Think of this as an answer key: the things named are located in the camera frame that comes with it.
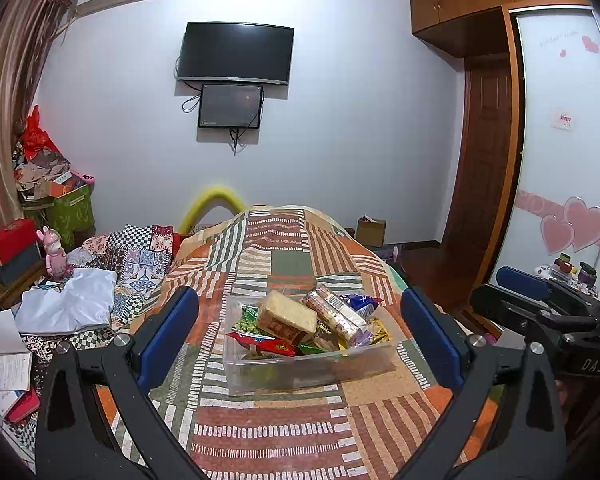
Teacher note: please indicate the checkered patchwork quilt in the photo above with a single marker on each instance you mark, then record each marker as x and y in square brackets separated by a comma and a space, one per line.
[135, 265]

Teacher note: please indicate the white wardrobe sliding door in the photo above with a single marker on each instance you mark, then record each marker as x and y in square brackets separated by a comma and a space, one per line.
[555, 160]

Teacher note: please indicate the dark blue box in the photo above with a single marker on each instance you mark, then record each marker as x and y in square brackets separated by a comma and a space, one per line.
[17, 266]

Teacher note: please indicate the small black monitor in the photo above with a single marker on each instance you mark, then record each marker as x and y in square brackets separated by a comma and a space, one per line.
[230, 105]

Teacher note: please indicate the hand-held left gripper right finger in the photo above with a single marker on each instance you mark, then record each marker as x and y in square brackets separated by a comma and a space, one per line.
[430, 335]

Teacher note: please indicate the white plastic bag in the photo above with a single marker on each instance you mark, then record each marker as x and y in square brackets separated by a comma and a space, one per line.
[70, 300]

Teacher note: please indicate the black wall television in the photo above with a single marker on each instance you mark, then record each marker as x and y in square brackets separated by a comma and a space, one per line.
[235, 52]

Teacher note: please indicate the wooden upper cabinet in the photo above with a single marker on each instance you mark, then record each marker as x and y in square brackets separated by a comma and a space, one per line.
[460, 5]

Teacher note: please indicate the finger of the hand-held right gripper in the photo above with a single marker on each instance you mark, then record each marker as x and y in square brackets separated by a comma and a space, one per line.
[525, 280]

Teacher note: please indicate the red plastic bag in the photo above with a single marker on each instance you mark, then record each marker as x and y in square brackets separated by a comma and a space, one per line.
[35, 137]

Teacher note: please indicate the purple snack packet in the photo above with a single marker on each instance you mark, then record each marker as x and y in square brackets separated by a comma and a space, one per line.
[364, 337]

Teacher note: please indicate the open notebook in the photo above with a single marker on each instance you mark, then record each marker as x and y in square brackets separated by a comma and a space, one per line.
[10, 372]

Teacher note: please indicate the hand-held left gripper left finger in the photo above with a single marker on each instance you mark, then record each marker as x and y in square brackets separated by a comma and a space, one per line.
[172, 330]

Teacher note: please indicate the white paper sheet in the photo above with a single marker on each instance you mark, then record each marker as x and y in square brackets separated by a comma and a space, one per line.
[0, 332]

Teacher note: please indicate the red gift box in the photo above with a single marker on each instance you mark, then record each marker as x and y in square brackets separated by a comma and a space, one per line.
[10, 240]

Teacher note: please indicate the orange rice cracker packet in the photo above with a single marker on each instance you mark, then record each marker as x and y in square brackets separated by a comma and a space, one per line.
[330, 312]

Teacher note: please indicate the clear plastic container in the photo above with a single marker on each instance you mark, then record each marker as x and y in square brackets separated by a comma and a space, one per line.
[305, 375]

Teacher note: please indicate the wooden door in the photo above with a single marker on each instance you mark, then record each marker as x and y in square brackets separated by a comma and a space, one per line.
[485, 160]

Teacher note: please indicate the striped brown curtain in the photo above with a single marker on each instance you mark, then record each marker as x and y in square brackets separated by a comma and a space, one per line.
[10, 85]

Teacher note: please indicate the yellow foam tube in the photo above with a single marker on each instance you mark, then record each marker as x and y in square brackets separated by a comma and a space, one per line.
[215, 192]

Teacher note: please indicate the red snack packet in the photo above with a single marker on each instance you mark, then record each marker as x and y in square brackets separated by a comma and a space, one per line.
[270, 346]

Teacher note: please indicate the yellow snack packet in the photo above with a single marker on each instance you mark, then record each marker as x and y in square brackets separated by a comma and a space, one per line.
[380, 330]

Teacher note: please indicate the clothes heap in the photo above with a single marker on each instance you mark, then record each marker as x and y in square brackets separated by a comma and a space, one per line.
[390, 254]

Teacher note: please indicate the wooden side stand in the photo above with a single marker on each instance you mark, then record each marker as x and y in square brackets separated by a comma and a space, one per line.
[2, 296]

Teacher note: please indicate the green pea snack packet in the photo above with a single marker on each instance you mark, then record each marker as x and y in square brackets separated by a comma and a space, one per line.
[247, 317]

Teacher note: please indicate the bread packet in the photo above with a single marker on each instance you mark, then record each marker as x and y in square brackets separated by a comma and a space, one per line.
[285, 315]

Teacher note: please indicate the pile of papers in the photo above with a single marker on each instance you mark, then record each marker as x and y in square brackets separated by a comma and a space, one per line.
[45, 175]

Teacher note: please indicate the red book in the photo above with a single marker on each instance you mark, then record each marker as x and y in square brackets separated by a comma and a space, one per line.
[24, 405]

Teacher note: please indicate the dark jar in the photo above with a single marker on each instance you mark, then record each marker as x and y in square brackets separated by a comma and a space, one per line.
[587, 274]

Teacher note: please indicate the orange green patchwork blanket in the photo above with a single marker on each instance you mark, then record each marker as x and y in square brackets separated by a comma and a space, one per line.
[280, 435]

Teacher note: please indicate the green storage box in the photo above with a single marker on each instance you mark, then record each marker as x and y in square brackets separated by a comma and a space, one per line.
[70, 215]

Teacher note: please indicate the cardboard box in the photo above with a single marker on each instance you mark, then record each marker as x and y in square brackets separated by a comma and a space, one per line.
[370, 232]

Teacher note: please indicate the blue snack packet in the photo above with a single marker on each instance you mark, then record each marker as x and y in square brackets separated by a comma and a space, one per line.
[362, 302]

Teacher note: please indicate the pink rabbit figurine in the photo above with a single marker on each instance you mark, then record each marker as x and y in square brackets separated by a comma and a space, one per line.
[55, 257]

